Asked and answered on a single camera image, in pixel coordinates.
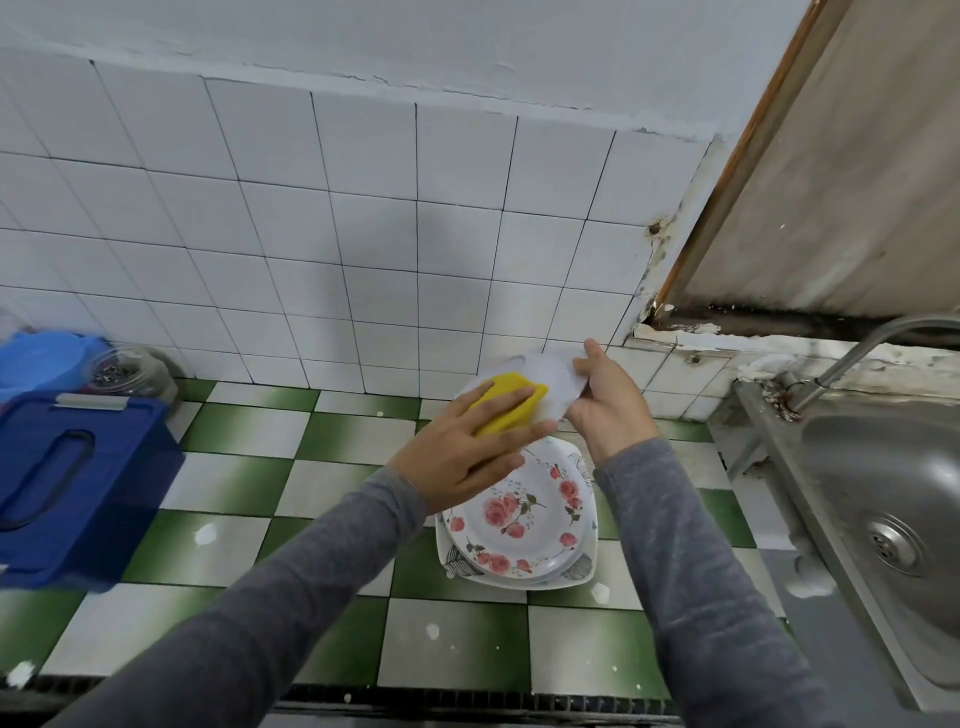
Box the person's right hand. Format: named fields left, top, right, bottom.
left=567, top=339, right=662, bottom=470

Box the person's left hand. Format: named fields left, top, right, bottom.
left=385, top=378, right=554, bottom=515

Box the rose-pattern plate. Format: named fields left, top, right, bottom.
left=450, top=349, right=591, bottom=429
left=442, top=435, right=599, bottom=579

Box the person's right forearm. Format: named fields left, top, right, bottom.
left=595, top=438, right=849, bottom=728

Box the metal faucet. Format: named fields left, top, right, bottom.
left=783, top=312, right=960, bottom=417

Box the stainless steel sink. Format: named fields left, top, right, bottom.
left=712, top=375, right=960, bottom=714

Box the glass jar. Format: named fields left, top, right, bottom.
left=82, top=348, right=179, bottom=404

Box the blue plastic box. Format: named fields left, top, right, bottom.
left=0, top=393, right=186, bottom=591

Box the blue plastic bowl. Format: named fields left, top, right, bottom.
left=0, top=330, right=114, bottom=404

